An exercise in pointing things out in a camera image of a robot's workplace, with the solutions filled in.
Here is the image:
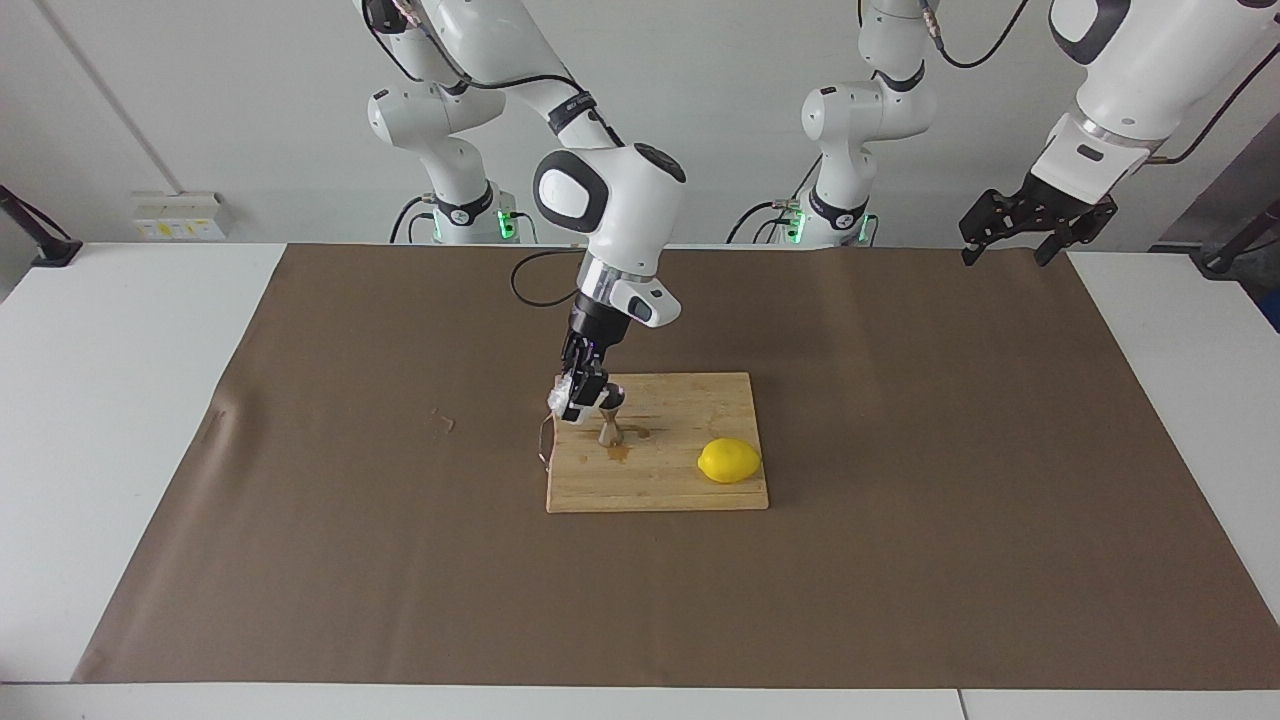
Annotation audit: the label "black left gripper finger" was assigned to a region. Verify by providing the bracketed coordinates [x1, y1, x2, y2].
[1034, 203, 1119, 267]
[958, 192, 1009, 267]

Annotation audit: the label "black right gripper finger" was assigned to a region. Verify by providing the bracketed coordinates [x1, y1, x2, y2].
[560, 370, 611, 426]

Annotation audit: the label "steel double jigger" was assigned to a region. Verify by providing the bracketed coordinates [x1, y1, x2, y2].
[595, 385, 628, 448]

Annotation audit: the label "wooden cutting board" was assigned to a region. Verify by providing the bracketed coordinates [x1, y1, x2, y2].
[538, 372, 770, 514]

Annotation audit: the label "yellow lemon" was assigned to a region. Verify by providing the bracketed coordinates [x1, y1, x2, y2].
[697, 438, 763, 485]

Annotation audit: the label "brown paper table mat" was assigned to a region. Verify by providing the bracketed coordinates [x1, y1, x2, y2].
[72, 243, 1280, 691]

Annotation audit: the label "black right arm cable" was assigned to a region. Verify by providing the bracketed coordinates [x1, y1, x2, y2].
[362, 0, 626, 309]

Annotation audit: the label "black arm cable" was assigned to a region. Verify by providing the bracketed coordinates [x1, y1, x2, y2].
[362, 0, 626, 309]
[925, 0, 1280, 166]

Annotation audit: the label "black clamp mount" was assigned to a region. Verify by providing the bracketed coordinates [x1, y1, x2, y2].
[0, 185, 83, 267]
[1195, 198, 1280, 281]

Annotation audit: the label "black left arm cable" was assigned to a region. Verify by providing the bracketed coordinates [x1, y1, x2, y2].
[925, 0, 1280, 166]

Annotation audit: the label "black base cables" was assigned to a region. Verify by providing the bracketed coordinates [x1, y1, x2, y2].
[726, 155, 806, 246]
[388, 195, 541, 246]

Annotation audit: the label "white wall socket box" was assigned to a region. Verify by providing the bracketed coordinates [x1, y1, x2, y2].
[133, 192, 229, 242]

